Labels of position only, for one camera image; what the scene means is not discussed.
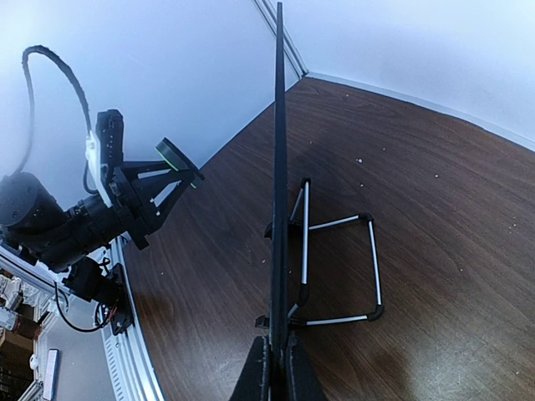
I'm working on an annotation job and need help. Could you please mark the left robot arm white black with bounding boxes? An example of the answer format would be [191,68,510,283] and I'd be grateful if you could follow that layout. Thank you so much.
[1,161,194,272]

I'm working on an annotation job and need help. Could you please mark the green whiteboard eraser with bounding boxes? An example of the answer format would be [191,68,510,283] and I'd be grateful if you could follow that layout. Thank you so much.
[155,138,205,190]

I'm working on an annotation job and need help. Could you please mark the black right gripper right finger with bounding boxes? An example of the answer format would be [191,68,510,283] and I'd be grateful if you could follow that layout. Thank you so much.
[285,332,327,401]

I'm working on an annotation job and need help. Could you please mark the white whiteboard with writing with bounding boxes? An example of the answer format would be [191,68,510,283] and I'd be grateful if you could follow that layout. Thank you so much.
[269,2,288,378]

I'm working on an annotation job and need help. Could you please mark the white wire whiteboard stand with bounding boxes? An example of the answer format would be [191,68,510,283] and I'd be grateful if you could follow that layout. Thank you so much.
[286,177,385,326]

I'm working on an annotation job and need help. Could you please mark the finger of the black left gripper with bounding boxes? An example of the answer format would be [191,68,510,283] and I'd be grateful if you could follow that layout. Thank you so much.
[120,161,172,180]
[145,170,188,234]

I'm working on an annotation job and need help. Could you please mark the left aluminium corner post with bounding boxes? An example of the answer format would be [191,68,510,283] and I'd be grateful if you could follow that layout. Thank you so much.
[252,0,309,79]

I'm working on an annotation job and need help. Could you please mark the aluminium front frame rail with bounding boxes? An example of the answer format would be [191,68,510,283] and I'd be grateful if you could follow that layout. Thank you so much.
[1,249,165,400]

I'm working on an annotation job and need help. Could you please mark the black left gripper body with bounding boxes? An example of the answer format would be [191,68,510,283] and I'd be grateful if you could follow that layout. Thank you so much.
[109,166,154,250]

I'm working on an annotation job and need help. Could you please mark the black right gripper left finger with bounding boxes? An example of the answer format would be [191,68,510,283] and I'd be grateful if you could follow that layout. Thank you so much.
[229,336,270,401]

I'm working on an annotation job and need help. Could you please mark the black whiteboard stand foot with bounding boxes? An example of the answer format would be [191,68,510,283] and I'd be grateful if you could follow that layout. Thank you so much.
[264,222,273,239]
[254,315,270,329]

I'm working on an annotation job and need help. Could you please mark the black left camera cable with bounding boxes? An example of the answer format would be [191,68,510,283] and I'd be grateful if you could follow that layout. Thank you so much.
[12,44,95,193]

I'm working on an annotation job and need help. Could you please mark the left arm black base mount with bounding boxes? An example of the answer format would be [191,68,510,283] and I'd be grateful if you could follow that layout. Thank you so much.
[59,256,134,336]

